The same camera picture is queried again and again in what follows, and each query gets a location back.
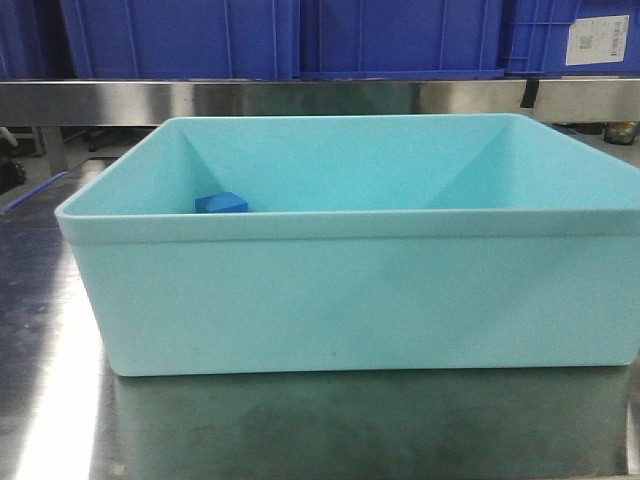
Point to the small blue cube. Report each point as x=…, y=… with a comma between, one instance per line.
x=225, y=202

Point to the light teal plastic tub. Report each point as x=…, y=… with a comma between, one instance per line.
x=371, y=242

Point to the blue crate behind middle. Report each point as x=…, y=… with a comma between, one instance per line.
x=408, y=40

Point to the blue crate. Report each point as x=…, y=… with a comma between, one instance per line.
x=534, y=37
x=408, y=40
x=184, y=40

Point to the black tape strip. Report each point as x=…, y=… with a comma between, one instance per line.
x=530, y=93

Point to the blue crate behind left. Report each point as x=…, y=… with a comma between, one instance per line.
x=184, y=40

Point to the blue crate behind right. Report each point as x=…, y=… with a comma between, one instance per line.
x=534, y=37

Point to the white paper label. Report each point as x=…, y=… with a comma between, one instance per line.
x=597, y=40

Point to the stainless steel shelf rail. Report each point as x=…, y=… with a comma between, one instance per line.
x=148, y=103

